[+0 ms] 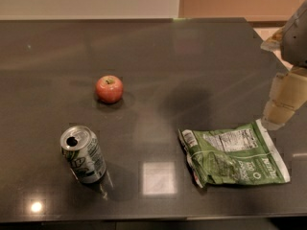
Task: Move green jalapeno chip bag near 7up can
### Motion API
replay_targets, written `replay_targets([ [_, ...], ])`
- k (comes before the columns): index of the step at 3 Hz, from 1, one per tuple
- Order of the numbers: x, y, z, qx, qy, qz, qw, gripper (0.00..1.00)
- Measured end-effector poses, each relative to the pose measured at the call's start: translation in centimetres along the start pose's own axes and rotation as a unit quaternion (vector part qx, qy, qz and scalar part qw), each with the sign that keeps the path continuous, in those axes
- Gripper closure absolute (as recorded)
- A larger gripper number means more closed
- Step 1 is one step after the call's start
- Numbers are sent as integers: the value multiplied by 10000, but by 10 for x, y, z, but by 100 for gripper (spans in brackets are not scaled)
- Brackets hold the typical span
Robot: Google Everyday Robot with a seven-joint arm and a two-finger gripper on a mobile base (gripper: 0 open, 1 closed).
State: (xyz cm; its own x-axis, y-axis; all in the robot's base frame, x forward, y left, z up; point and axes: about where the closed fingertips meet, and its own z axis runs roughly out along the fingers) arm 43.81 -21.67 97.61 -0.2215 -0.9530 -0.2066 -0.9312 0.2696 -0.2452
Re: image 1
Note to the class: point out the red apple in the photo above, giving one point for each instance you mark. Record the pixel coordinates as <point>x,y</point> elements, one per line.
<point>109,89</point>

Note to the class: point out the green jalapeno chip bag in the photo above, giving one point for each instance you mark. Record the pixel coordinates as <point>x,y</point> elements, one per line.
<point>245,155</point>

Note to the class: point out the green 7up can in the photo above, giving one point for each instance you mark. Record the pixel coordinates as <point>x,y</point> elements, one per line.
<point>80,147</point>

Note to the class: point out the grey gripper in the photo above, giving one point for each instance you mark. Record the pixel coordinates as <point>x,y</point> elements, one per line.
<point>295,42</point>

